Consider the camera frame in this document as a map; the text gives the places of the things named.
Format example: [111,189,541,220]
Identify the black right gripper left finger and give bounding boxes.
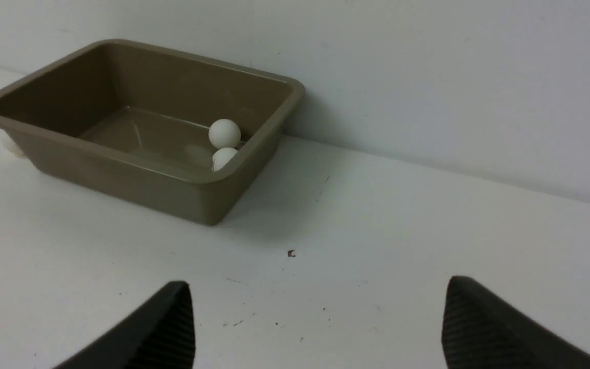
[57,281,196,368]

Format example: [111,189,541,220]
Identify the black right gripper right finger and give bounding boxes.
[441,276,590,368]

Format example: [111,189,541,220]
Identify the white ping-pong ball with logo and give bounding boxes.
[211,147,238,171]

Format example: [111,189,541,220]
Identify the plain white ping-pong ball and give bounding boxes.
[208,119,242,149]

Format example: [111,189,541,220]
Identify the brown plastic bin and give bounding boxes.
[0,39,305,225]

